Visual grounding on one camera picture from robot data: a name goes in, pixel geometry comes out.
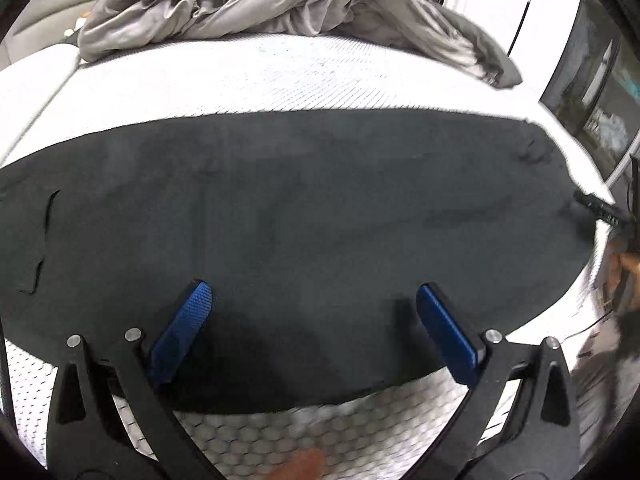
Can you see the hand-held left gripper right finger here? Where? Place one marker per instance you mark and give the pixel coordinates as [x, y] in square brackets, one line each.
[445, 330]

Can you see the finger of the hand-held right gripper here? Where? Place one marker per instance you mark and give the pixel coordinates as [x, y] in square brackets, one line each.
[597, 207]

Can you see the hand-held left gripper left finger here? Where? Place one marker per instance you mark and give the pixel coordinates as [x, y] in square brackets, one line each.
[182, 330]

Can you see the black pants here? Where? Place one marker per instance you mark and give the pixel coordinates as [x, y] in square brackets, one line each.
[310, 220]

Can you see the person's dark grey clothing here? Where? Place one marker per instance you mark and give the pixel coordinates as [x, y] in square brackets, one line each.
[595, 400]

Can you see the dark glass cabinet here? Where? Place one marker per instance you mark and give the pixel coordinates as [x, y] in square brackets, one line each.
[595, 80]

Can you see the white wardrobe door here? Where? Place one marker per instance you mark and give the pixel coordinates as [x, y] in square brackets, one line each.
[495, 10]

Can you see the white mesh mattress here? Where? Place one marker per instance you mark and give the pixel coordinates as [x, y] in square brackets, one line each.
[260, 75]

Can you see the small orange white toy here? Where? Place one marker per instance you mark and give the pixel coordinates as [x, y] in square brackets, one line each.
[76, 25]

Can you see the grey duvet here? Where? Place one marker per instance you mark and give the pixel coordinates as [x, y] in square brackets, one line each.
[280, 0]

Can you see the grey upholstered headboard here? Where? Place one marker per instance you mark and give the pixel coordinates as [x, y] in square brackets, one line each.
[45, 0]

